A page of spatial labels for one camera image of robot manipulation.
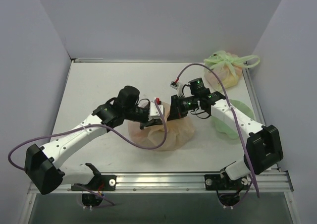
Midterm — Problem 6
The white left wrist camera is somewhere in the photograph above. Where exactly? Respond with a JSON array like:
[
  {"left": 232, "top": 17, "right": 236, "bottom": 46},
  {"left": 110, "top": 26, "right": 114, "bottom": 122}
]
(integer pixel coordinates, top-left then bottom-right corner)
[{"left": 149, "top": 97, "right": 164, "bottom": 119}]

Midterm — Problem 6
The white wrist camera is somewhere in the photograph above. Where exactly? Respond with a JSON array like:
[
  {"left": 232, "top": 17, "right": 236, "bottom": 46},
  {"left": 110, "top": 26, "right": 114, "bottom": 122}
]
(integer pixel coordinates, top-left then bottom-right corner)
[
  {"left": 170, "top": 79, "right": 185, "bottom": 97},
  {"left": 149, "top": 97, "right": 164, "bottom": 119}
]

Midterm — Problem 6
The aluminium table edge rail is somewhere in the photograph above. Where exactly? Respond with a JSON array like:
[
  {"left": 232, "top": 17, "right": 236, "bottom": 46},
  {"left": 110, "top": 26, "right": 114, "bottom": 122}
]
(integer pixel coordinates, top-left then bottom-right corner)
[{"left": 27, "top": 170, "right": 294, "bottom": 194}]

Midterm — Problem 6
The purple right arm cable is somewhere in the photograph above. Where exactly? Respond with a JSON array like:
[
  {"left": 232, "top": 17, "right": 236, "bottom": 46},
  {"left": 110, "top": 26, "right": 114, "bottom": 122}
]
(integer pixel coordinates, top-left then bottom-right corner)
[{"left": 174, "top": 63, "right": 261, "bottom": 207}]

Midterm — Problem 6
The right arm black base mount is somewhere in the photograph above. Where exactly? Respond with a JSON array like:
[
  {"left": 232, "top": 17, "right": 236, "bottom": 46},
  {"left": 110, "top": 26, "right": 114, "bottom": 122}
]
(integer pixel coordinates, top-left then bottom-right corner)
[{"left": 204, "top": 172, "right": 249, "bottom": 191}]

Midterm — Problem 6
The pale green scalloped plate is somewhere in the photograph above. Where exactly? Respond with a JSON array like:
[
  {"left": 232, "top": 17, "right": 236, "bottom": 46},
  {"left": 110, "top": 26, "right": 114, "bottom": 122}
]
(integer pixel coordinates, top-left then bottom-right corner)
[{"left": 211, "top": 99, "right": 255, "bottom": 139}]

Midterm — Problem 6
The translucent orange banana-print bag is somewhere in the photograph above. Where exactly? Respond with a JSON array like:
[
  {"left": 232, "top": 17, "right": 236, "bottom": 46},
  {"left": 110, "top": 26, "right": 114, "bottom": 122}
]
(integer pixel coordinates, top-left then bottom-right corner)
[{"left": 127, "top": 116, "right": 195, "bottom": 151}]

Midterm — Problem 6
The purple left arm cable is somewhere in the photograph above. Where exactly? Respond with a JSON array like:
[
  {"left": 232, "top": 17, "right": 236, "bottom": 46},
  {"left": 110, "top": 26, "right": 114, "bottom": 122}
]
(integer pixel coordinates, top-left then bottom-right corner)
[{"left": 8, "top": 101, "right": 168, "bottom": 207}]

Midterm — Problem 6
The tied green bag of fruit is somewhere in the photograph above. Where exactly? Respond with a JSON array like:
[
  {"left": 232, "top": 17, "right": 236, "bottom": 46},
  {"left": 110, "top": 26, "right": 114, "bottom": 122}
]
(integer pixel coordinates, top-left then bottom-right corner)
[{"left": 204, "top": 51, "right": 261, "bottom": 89}]

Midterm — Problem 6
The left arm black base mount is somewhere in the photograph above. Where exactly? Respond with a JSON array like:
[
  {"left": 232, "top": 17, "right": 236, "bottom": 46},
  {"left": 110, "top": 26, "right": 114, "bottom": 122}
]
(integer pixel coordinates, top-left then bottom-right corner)
[{"left": 83, "top": 174, "right": 117, "bottom": 191}]

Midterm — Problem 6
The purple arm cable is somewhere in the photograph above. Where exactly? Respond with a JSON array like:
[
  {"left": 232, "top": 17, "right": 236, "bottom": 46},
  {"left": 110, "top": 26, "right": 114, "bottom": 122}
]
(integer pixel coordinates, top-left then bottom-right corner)
[
  {"left": 174, "top": 63, "right": 261, "bottom": 207},
  {"left": 8, "top": 101, "right": 168, "bottom": 207}
]

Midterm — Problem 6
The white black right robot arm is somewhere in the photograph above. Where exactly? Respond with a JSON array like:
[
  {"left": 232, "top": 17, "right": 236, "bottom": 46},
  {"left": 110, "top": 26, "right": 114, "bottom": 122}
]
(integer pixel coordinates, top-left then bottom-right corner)
[{"left": 168, "top": 78, "right": 283, "bottom": 189}]

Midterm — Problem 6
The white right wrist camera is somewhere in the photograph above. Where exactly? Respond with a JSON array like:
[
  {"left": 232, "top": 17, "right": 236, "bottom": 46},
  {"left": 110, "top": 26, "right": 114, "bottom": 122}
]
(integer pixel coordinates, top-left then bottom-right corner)
[{"left": 170, "top": 79, "right": 185, "bottom": 97}]

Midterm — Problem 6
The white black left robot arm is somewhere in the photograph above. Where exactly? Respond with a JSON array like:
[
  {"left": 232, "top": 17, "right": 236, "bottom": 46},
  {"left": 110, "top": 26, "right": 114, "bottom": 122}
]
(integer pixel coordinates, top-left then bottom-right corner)
[{"left": 24, "top": 86, "right": 167, "bottom": 195}]

